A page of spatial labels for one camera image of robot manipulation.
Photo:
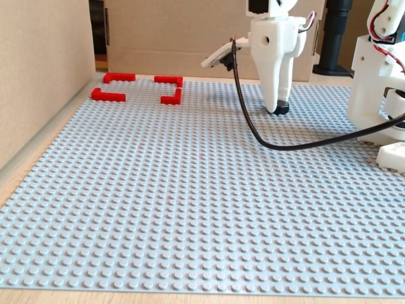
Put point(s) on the grey Lego baseplate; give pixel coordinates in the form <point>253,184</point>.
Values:
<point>190,190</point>

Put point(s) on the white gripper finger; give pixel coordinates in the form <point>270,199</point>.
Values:
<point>270,79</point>
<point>286,76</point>

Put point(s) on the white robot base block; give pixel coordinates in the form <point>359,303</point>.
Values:
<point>392,158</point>

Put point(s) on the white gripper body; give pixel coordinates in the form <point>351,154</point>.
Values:
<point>271,47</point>

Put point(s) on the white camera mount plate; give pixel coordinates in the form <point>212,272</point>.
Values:
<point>218,57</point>

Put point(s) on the black stand pole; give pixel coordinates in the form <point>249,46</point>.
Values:
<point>337,38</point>

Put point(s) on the wide brown cardboard box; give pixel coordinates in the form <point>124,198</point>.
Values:
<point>158,38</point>

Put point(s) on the red L-shaped Lego beam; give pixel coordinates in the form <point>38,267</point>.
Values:
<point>109,97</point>
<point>120,77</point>
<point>167,78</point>
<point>172,99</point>

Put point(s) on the black hexagonal Lego piece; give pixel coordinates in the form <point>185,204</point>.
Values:
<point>283,107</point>

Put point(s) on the plain tan cardboard panel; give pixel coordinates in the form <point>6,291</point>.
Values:
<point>44,69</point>

